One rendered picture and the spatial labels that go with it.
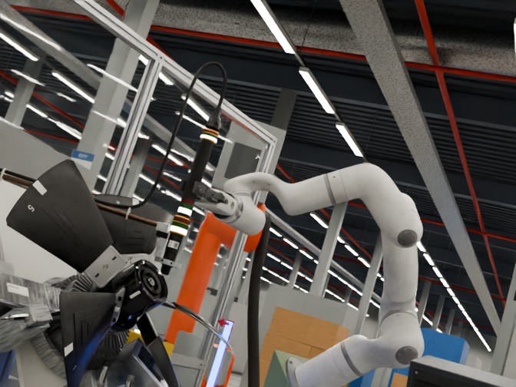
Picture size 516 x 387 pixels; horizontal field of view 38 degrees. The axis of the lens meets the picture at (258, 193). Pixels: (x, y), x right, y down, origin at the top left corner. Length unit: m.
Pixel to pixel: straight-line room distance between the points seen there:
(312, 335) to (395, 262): 7.76
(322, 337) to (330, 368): 7.51
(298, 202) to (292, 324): 8.01
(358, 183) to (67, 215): 0.78
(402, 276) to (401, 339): 0.19
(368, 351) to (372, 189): 0.53
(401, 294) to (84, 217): 0.96
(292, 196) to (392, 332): 0.52
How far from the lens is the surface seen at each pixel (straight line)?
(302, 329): 10.02
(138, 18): 9.28
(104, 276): 1.84
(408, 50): 10.66
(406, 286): 2.25
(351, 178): 2.08
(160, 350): 1.82
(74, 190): 1.81
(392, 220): 2.08
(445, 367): 1.90
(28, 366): 1.84
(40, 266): 2.03
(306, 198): 2.09
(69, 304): 1.57
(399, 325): 2.32
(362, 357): 2.37
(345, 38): 10.90
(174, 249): 1.93
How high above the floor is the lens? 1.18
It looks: 10 degrees up
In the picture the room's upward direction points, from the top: 17 degrees clockwise
